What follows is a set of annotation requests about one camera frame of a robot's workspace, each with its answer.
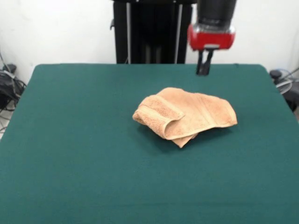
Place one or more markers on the small black device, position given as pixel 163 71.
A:
pixel 9 68

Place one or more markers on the dark green table cloth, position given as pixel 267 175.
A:
pixel 93 175

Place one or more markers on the black round knob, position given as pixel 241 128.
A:
pixel 276 74

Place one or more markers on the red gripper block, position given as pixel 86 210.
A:
pixel 210 38

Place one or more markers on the tan terry towel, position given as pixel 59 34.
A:
pixel 198 109

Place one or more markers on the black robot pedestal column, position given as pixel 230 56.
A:
pixel 154 35

